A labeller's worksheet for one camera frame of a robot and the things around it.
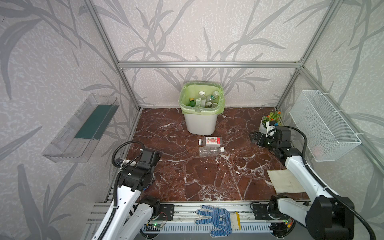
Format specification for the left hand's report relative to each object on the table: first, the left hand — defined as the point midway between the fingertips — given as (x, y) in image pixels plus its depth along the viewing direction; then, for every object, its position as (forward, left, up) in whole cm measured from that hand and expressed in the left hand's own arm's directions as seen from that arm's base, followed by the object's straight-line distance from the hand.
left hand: (147, 158), depth 74 cm
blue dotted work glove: (-25, -40, -15) cm, 49 cm away
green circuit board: (-27, -6, -16) cm, 32 cm away
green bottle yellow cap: (+42, -20, -2) cm, 47 cm away
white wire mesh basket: (+3, -80, +18) cm, 83 cm away
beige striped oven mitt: (-6, -74, -17) cm, 76 cm away
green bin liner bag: (+44, -20, +8) cm, 49 cm away
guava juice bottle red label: (+19, -35, -13) cm, 41 cm away
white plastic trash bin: (+27, -27, -8) cm, 39 cm away
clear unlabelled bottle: (+11, -33, -13) cm, 37 cm away
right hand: (+17, -59, 0) cm, 61 cm away
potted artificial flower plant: (+29, -74, -1) cm, 79 cm away
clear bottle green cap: (+40, -35, +5) cm, 53 cm away
